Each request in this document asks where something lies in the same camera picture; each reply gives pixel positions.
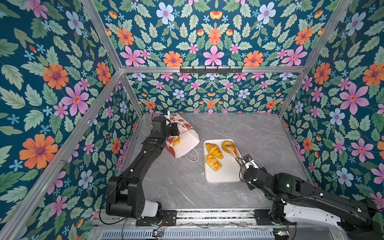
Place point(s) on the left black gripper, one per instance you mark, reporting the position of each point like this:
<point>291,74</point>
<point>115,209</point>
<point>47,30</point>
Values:
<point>172,125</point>

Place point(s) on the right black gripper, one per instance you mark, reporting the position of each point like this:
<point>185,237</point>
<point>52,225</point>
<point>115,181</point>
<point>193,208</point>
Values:
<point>250,187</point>

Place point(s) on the red white paper bag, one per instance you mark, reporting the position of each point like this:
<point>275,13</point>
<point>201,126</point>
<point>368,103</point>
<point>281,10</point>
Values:
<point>189,139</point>

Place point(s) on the metal tongs with cream tips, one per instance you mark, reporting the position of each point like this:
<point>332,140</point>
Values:
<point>240,160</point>

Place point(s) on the yellow fake bagel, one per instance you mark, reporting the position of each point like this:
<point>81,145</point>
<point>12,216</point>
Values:
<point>226,146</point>

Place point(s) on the yellow fake ring bread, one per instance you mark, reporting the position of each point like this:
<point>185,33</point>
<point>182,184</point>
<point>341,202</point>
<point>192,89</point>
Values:
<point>213,163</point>

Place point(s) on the yellow fake croissant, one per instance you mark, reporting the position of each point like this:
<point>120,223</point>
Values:
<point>214,150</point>

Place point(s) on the yellow fluted fake cake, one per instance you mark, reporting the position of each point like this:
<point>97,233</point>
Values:
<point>176,141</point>

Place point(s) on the orange brown fake bread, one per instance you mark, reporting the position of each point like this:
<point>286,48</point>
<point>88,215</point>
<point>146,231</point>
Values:
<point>234,150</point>

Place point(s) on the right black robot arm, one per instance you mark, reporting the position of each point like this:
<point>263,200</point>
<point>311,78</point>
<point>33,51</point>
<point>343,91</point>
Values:
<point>296,201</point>

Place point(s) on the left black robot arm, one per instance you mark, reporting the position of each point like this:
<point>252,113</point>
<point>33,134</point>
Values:
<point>125,194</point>

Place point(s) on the white rectangular tray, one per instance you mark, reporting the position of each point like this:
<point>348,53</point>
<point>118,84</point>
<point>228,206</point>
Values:
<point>229,172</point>

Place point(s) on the black hook rack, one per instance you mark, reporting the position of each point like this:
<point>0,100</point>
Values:
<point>210,70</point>

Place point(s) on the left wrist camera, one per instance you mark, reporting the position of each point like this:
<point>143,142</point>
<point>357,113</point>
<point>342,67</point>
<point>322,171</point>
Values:
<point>166,114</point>

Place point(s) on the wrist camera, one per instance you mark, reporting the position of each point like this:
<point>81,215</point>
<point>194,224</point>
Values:
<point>166,114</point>
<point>249,162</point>

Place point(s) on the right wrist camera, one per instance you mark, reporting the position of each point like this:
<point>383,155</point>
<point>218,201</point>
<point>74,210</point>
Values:
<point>249,162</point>

